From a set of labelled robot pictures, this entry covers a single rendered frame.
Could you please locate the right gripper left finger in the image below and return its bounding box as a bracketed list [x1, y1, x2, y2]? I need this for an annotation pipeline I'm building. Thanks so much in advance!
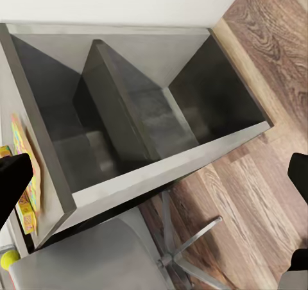
[0, 153, 33, 230]

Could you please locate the jigsaw puzzle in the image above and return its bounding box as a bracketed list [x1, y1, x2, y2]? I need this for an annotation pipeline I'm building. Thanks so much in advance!
[12, 113, 40, 216]

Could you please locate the tennis ball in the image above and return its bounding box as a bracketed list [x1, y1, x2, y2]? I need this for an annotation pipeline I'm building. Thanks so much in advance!
[0, 250, 21, 271]

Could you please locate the board game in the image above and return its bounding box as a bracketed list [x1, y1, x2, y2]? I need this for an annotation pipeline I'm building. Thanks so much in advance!
[0, 145, 37, 235]

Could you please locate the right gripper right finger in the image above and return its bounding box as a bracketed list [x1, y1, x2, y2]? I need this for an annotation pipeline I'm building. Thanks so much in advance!
[287, 152, 308, 204]

